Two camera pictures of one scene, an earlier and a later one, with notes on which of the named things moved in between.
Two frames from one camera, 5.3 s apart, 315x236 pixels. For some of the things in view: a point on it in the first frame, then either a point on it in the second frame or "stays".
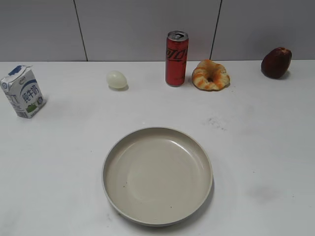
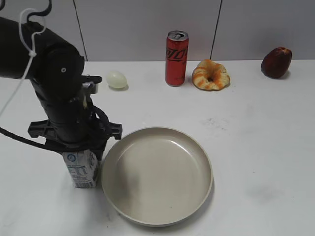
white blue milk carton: x=21 y=86 -> x=82 y=165
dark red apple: x=276 y=62 stays
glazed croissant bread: x=209 y=75 stays
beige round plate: x=158 y=175 stays
